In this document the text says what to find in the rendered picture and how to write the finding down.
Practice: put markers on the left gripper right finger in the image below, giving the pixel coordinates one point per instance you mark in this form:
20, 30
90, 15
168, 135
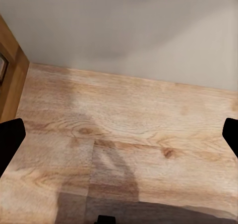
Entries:
230, 134

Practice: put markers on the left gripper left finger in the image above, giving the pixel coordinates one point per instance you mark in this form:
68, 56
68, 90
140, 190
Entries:
12, 134

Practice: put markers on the door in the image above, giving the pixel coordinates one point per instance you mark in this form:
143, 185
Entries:
14, 66

